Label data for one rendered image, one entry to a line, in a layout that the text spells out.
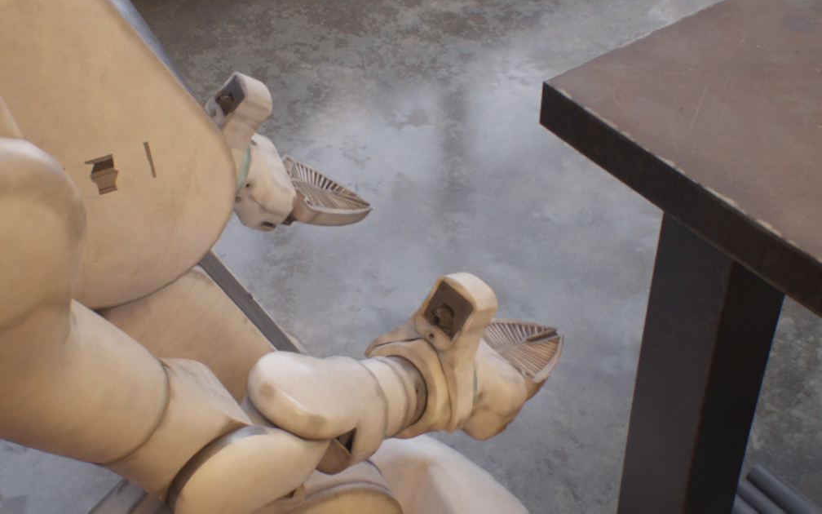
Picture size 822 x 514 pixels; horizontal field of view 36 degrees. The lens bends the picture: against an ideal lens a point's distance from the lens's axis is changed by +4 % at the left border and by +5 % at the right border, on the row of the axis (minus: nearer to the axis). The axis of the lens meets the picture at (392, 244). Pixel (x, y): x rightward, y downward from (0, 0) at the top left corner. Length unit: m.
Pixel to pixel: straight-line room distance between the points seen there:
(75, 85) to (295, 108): 1.91
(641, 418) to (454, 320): 0.46
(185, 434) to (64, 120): 0.18
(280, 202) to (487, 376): 0.36
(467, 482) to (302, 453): 0.68
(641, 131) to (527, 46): 1.77
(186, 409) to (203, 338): 0.21
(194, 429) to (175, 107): 0.18
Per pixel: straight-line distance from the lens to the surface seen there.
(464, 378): 0.87
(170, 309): 0.83
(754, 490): 1.59
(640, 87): 1.05
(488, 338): 0.99
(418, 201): 2.30
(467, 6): 2.90
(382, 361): 0.84
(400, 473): 1.41
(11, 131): 0.48
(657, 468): 1.29
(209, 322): 0.86
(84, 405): 0.58
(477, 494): 1.38
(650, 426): 1.26
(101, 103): 0.67
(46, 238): 0.48
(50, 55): 0.65
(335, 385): 0.76
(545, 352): 1.03
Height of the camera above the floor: 1.46
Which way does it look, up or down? 41 degrees down
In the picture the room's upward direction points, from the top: 1 degrees counter-clockwise
